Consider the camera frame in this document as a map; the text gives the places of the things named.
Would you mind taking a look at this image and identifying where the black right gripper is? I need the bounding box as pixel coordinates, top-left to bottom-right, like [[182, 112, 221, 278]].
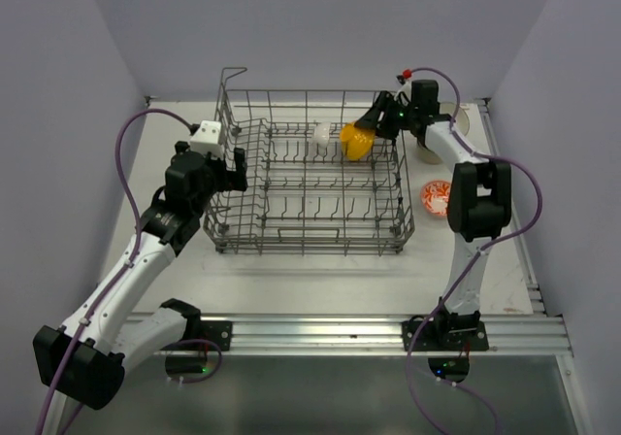
[[353, 90, 416, 141]]

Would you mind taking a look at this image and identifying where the yellow ribbed bowl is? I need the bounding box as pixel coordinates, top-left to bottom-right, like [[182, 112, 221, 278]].
[[340, 123, 376, 161]]

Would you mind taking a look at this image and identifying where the small white bowl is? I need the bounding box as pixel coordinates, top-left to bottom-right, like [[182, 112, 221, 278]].
[[312, 122, 332, 150]]

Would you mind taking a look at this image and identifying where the beige speckled bowl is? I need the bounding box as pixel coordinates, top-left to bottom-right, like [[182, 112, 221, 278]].
[[416, 143, 442, 165]]

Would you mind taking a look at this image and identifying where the teal and white bowl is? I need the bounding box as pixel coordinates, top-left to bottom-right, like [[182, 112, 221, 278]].
[[440, 102, 470, 136]]

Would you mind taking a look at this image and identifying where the white bowl orange pattern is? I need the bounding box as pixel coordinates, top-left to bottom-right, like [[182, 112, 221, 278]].
[[419, 180, 451, 218]]

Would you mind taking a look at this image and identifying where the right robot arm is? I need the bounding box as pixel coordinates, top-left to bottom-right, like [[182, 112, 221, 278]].
[[354, 75, 511, 351]]

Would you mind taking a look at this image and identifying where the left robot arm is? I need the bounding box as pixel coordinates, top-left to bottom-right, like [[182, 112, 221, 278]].
[[33, 141, 248, 410]]

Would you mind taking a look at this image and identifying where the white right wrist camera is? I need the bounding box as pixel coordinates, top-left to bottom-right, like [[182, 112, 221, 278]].
[[395, 79, 412, 107]]

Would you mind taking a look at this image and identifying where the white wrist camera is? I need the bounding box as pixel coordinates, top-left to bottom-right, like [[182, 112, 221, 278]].
[[395, 79, 412, 107], [189, 120, 224, 159]]

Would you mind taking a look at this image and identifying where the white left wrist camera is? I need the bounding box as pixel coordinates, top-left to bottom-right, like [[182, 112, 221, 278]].
[[189, 120, 224, 159]]

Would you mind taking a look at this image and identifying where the grey wire dish rack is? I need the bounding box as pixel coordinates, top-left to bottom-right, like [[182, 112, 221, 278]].
[[203, 67, 415, 256]]

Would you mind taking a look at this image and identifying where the aluminium side rail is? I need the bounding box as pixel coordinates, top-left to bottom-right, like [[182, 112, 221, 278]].
[[474, 97, 549, 316]]

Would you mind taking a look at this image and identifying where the aluminium front rail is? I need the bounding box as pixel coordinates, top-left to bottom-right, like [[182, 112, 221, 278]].
[[202, 314, 572, 356]]

